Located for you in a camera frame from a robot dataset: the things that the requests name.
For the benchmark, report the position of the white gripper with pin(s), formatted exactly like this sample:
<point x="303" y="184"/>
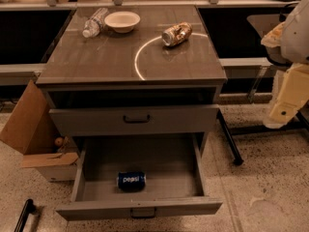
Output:
<point x="296" y="36"/>

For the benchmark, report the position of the blue pepsi can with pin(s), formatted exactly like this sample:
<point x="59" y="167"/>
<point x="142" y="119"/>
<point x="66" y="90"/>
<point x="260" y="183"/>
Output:
<point x="131" y="180"/>

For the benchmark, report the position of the gold soda can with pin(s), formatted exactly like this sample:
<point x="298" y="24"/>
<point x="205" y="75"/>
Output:
<point x="176" y="34"/>

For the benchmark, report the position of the grey drawer cabinet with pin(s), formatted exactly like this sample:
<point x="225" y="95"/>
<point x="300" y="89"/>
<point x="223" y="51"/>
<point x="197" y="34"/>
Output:
<point x="134" y="69"/>

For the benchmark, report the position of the open grey middle drawer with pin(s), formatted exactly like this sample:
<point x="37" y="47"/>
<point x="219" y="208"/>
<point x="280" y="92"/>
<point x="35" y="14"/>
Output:
<point x="175" y="185"/>

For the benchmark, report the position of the closed grey top drawer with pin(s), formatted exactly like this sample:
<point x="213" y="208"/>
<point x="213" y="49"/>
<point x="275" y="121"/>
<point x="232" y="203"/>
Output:
<point x="134" y="120"/>

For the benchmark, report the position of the black chair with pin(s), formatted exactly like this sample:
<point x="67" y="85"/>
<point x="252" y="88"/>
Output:
<point x="273" y="36"/>

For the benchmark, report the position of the white paper bowl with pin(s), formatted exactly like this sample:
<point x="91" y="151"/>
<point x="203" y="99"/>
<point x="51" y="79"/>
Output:
<point x="122" y="22"/>

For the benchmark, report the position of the clear plastic water bottle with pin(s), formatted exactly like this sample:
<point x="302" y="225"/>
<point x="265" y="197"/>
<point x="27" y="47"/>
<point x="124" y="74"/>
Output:
<point x="95" y="23"/>

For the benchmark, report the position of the small orange ball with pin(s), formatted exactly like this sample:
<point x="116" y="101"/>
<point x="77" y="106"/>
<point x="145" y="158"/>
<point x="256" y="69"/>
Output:
<point x="59" y="141"/>

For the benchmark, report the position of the brown cardboard box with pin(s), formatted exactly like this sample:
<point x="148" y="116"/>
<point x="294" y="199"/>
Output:
<point x="31" y="131"/>

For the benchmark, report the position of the black bar on floor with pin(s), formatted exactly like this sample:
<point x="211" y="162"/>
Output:
<point x="29" y="208"/>

